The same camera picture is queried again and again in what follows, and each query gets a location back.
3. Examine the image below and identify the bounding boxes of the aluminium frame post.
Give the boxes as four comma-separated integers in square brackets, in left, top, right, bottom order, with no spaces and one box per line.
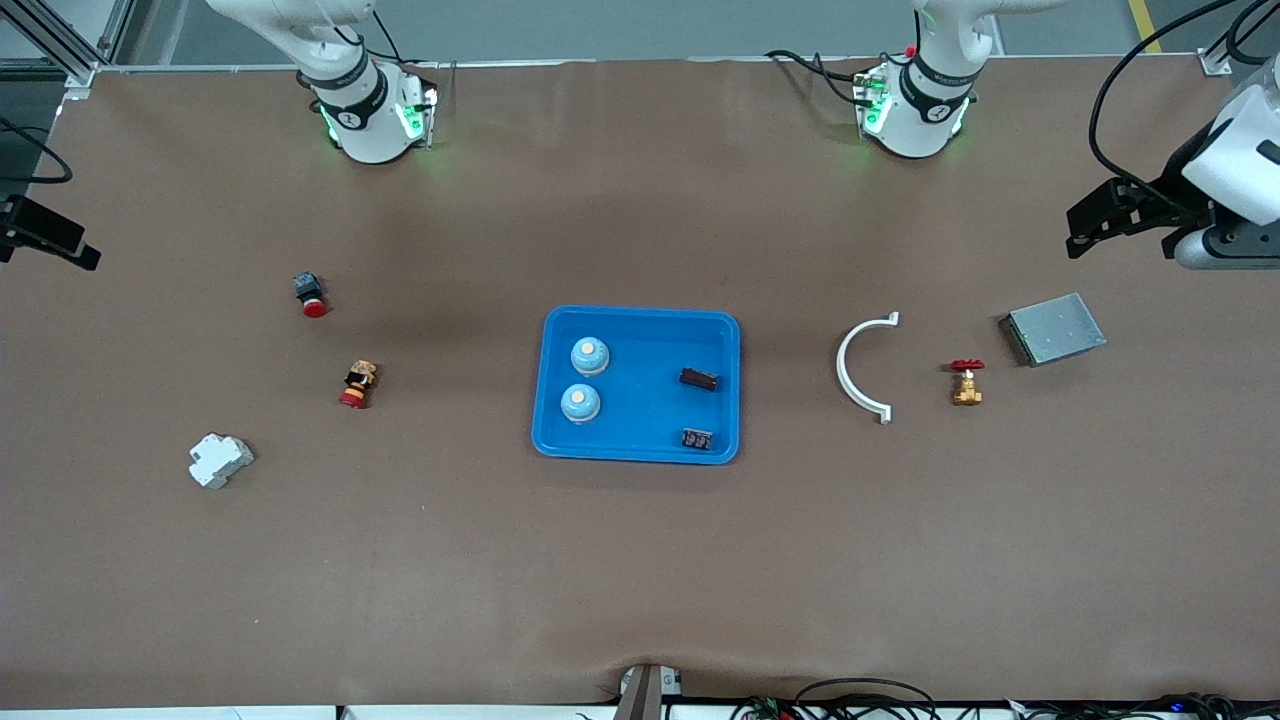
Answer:
[0,0,136,101]
[1200,0,1280,76]

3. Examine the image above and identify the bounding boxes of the red yellow emergency button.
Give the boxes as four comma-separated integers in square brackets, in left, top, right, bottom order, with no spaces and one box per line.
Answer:
[338,360,379,411]

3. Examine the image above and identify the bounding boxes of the brown table cover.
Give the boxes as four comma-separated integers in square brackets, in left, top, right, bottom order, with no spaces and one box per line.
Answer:
[0,55,1280,709]

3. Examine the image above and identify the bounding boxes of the grey metal box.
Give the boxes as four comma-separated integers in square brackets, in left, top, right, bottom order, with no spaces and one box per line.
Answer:
[998,292,1109,368]

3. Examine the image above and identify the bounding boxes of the black base cable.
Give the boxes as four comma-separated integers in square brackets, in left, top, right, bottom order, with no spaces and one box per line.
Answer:
[765,48,871,106]
[370,10,441,71]

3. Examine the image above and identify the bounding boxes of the blue plastic tray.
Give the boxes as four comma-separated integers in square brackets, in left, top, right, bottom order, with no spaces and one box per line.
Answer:
[531,305,742,466]

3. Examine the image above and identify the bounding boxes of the grey metal bracket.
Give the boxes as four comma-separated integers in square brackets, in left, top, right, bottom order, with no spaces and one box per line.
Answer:
[615,663,686,720]

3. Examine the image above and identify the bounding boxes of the black cable bundle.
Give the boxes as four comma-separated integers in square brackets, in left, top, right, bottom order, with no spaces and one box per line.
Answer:
[730,678,1280,720]

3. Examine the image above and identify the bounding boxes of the white circuit breaker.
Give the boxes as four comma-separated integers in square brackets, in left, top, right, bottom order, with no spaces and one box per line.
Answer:
[188,432,255,490]

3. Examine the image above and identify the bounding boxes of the white curved pipe clamp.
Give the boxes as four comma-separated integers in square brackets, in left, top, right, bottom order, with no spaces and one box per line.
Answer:
[836,311,901,426]

